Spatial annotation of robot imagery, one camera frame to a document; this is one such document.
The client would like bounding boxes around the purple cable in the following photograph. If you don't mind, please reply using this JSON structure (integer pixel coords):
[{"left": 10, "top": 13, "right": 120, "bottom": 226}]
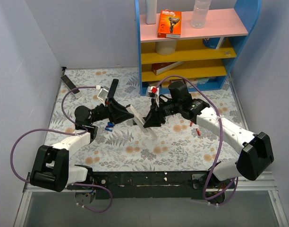
[
  {"left": 155, "top": 75, "right": 239, "bottom": 209},
  {"left": 9, "top": 85, "right": 113, "bottom": 213}
]

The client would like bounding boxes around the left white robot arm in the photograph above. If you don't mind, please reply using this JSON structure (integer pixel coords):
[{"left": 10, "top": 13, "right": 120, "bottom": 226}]
[{"left": 29, "top": 98, "right": 134, "bottom": 192}]

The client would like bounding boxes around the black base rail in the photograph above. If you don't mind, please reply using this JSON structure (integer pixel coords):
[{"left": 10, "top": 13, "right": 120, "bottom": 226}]
[{"left": 66, "top": 170, "right": 237, "bottom": 204}]

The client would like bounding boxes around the clear plastic bottle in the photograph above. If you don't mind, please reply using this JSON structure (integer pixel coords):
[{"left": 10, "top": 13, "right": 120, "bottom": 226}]
[{"left": 191, "top": 0, "right": 211, "bottom": 28}]

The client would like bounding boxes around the white tall bottle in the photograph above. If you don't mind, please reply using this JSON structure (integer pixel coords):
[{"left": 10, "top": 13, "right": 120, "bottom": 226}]
[{"left": 145, "top": 0, "right": 157, "bottom": 25}]

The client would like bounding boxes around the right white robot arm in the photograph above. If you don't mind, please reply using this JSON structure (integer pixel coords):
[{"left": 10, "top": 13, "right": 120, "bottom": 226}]
[{"left": 144, "top": 81, "right": 274, "bottom": 188}]

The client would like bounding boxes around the light blue small pack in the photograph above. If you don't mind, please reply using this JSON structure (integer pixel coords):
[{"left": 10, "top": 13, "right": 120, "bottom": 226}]
[{"left": 197, "top": 78, "right": 209, "bottom": 85}]

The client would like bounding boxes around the blue round tin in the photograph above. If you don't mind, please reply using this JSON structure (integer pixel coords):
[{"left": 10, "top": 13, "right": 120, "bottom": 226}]
[{"left": 203, "top": 37, "right": 226, "bottom": 50}]

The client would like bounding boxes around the floral table mat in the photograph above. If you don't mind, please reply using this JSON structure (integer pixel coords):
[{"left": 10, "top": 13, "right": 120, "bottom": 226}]
[{"left": 44, "top": 68, "right": 238, "bottom": 171}]

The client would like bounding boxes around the black and silver remote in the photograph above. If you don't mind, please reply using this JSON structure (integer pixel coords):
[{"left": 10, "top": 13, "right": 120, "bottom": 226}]
[{"left": 61, "top": 75, "right": 81, "bottom": 99}]

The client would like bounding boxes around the blue shelf unit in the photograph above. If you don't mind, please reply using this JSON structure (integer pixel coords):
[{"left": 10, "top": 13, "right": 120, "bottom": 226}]
[{"left": 135, "top": 0, "right": 262, "bottom": 95}]

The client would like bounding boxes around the slim black remote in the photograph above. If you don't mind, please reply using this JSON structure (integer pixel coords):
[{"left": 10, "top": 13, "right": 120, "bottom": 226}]
[{"left": 107, "top": 79, "right": 119, "bottom": 99}]

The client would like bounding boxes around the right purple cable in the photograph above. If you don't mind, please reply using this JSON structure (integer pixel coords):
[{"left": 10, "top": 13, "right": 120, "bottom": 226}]
[{"left": 155, "top": 75, "right": 239, "bottom": 209}]

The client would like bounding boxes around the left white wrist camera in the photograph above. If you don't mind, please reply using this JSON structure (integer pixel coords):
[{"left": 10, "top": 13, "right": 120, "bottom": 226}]
[{"left": 97, "top": 86, "right": 109, "bottom": 104}]

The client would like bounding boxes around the orange razor box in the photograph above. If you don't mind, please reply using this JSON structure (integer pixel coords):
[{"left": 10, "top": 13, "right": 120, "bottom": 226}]
[{"left": 157, "top": 10, "right": 182, "bottom": 39}]

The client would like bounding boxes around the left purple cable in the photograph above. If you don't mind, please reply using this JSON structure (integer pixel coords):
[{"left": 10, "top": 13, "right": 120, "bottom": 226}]
[{"left": 9, "top": 85, "right": 113, "bottom": 213}]

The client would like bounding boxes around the red and white flat box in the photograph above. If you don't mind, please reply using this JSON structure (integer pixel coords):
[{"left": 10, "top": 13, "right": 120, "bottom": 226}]
[{"left": 151, "top": 61, "right": 185, "bottom": 75}]

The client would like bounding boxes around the white cylinder container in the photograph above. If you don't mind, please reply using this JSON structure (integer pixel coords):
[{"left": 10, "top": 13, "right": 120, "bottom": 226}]
[{"left": 155, "top": 40, "right": 177, "bottom": 56}]

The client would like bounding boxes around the white remote control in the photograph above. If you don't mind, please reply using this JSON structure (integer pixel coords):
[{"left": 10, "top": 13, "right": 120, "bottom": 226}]
[{"left": 126, "top": 104, "right": 157, "bottom": 140}]

